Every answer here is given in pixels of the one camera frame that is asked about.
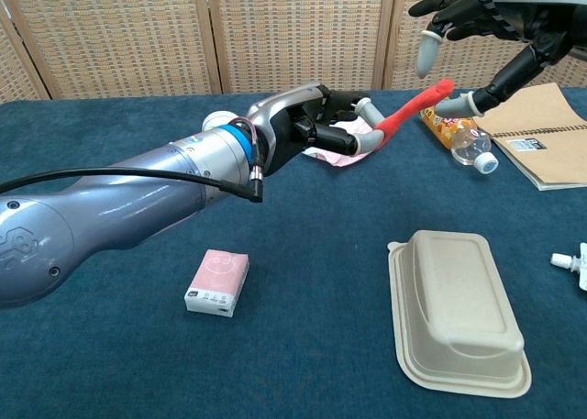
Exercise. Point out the left five-finger robot hand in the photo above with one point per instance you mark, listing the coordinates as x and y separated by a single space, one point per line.
284 125

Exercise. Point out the right five-finger robot hand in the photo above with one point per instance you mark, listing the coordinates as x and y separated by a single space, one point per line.
518 25

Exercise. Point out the red stick toy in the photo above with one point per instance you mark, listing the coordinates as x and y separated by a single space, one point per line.
413 107

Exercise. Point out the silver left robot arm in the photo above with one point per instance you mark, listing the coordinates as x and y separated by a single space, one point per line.
114 208

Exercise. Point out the pink white wet wipes pack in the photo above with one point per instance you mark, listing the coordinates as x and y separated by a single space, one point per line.
341 160

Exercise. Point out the white paper cup green print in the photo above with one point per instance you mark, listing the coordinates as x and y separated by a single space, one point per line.
215 118

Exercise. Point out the dark blue tablecloth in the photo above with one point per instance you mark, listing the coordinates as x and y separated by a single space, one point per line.
293 235

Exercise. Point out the brown spiral notebook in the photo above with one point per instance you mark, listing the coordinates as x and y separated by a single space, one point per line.
527 135

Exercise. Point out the orange label plastic bottle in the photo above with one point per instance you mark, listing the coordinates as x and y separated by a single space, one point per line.
463 139

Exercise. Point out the pink pocket tissue pack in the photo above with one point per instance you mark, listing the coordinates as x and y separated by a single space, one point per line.
218 277

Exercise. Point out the beige lidded food container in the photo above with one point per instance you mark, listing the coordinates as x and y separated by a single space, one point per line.
458 300

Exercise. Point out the white spout drink pouch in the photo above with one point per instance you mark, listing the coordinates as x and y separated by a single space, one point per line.
575 265

